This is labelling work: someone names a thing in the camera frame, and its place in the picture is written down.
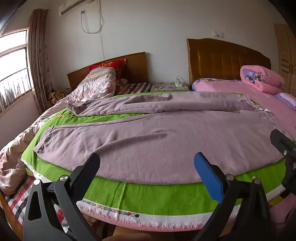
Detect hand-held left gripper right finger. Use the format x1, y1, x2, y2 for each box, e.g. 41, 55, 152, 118
194, 152, 272, 241

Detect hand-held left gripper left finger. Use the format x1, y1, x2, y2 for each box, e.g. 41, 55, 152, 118
23, 152, 102, 241

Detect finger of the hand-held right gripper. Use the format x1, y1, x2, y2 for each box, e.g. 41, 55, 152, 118
270, 129, 296, 160
282, 159, 296, 193

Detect lilac fleece pants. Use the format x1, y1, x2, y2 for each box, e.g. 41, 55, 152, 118
32, 91, 287, 185

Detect purple pillow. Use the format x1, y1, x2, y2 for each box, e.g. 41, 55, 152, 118
275, 92, 296, 111

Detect green cartoon printed cloth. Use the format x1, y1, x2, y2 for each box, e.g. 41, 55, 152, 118
20, 91, 288, 232

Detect pink floral rolled quilt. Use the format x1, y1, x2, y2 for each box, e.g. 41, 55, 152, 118
240, 65, 285, 95

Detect pink bed sheet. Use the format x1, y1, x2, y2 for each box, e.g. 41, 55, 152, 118
191, 78, 296, 210

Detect pale pink duvet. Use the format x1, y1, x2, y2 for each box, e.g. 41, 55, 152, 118
0, 89, 73, 195

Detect brown yellow knitted blanket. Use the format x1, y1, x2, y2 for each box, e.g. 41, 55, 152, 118
48, 88, 72, 108

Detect plaid bed sheet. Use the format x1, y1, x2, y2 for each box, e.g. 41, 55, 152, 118
5, 82, 152, 241

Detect pink zigzag folded quilt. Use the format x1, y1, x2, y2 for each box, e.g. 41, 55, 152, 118
69, 67, 116, 99

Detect wooden wardrobe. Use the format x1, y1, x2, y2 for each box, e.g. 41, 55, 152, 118
274, 23, 296, 95

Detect floral nightstand cover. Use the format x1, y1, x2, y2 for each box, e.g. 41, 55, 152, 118
150, 82, 191, 93

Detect large padded wooden headboard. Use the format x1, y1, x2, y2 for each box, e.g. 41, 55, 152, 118
186, 38, 271, 85

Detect red floral pillow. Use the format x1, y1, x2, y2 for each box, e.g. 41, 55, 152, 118
89, 59, 127, 93

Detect small wooden headboard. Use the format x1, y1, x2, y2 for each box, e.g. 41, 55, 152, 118
67, 52, 151, 91

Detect pink patterned curtain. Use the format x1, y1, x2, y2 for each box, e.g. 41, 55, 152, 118
29, 9, 54, 114

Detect window with metal railing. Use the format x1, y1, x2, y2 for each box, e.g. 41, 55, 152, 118
0, 27, 36, 113

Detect white air conditioner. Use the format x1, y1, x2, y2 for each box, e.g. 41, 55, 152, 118
58, 0, 90, 16

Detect white wall cable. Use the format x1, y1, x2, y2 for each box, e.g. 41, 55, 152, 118
80, 0, 105, 59

